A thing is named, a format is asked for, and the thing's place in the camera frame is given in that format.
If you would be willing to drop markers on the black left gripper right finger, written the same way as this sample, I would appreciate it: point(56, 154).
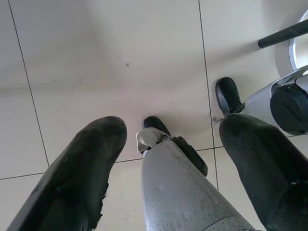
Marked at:
point(264, 173)

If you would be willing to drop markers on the black robot right foot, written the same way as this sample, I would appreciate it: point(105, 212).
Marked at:
point(227, 92)

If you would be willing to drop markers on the silver robot right leg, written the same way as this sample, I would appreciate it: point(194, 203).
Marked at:
point(260, 103)

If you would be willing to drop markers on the black robot foot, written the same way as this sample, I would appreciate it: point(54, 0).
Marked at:
point(155, 124)
point(227, 92)

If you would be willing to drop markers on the white standing fan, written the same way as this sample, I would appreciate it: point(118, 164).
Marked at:
point(281, 60)

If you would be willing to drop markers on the black robot left foot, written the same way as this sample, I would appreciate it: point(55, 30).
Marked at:
point(155, 124)

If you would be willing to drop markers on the black round bar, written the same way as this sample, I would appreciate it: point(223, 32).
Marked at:
point(281, 37)

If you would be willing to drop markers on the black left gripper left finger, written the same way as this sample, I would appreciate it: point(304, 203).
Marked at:
point(72, 180)

